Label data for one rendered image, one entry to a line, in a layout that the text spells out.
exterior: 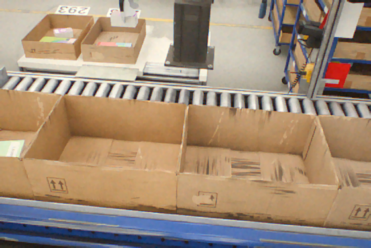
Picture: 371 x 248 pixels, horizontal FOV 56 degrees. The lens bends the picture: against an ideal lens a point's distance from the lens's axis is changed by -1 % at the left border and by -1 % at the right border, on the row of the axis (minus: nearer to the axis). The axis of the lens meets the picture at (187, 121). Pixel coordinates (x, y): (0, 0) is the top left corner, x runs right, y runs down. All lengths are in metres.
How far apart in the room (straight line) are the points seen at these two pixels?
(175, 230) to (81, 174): 0.27
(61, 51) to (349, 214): 1.55
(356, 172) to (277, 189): 0.40
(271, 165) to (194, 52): 0.91
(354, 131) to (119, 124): 0.74
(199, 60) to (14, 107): 1.00
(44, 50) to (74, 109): 0.89
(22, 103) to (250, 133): 0.74
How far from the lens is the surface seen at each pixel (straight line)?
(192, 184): 0.89
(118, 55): 1.90
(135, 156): 1.15
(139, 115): 1.13
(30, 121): 1.29
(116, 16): 1.52
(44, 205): 1.02
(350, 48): 2.25
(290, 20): 3.82
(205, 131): 1.14
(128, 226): 0.94
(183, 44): 1.87
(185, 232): 0.93
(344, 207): 0.99
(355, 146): 1.25
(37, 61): 2.05
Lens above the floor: 1.67
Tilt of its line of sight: 38 degrees down
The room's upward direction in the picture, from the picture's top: 3 degrees clockwise
